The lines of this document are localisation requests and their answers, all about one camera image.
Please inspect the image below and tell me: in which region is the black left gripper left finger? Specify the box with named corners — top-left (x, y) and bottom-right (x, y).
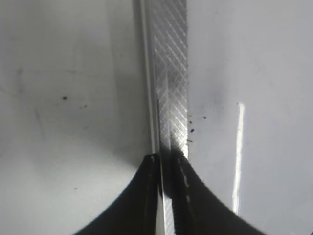
top-left (77, 154), bottom-right (160, 235)

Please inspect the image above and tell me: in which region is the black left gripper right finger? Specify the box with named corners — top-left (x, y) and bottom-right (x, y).
top-left (171, 151), bottom-right (263, 235)

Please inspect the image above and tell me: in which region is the white aluminium-framed whiteboard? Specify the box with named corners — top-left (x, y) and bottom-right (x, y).
top-left (138, 0), bottom-right (313, 235)

